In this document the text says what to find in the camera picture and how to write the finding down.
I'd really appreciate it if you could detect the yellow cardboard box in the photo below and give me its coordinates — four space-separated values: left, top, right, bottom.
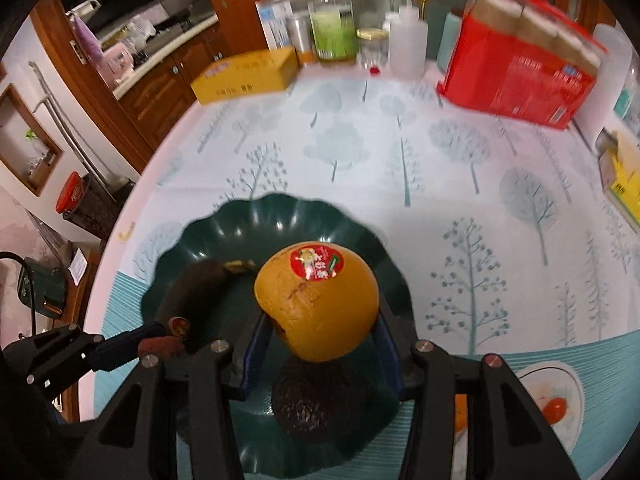
190 47 300 106

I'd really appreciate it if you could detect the purple towel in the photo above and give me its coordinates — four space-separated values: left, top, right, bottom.
72 15 103 63

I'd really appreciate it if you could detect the red round lid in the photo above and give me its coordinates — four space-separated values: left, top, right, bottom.
55 171 83 215

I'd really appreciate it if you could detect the metal mop handle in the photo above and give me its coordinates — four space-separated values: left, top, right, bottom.
27 60 111 186

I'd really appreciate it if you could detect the pink box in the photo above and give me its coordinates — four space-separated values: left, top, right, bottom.
102 42 136 88

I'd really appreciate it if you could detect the wooden wall frame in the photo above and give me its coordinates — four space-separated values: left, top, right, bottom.
0 82 66 196

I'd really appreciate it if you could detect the glass jar with gold lid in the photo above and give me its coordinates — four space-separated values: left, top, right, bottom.
356 27 391 68

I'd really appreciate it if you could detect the dark avocado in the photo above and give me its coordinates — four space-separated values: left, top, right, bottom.
271 355 366 443

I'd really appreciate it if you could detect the clear bottle with green label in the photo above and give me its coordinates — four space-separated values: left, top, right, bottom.
309 0 360 68

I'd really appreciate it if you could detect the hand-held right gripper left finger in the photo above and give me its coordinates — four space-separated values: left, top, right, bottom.
65 311 276 480

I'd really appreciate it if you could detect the yellow lemon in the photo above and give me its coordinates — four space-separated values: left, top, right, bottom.
254 241 381 363

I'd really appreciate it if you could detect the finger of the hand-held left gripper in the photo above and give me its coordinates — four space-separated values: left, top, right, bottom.
10 323 168 402

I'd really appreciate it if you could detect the wooden kitchen cabinet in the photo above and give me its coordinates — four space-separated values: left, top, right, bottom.
115 22 236 156

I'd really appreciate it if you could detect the blue and white carton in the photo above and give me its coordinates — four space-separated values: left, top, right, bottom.
255 0 295 52

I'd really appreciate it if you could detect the red package of paper cups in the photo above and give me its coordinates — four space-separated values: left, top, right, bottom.
437 0 608 131

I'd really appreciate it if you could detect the dark green scalloped plate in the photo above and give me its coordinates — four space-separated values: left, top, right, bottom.
140 192 418 478

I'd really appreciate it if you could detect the tree-print tablecloth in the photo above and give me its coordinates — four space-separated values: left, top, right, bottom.
82 57 640 480

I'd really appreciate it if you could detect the white squeeze bottle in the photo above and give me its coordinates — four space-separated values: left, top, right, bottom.
382 0 430 80

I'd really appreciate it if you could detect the brown sweet potato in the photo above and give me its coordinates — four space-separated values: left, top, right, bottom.
162 259 258 331

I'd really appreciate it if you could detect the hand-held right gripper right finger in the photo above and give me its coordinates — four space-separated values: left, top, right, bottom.
375 309 582 480

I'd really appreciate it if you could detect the dark mesh basket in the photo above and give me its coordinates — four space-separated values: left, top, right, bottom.
62 175 133 241

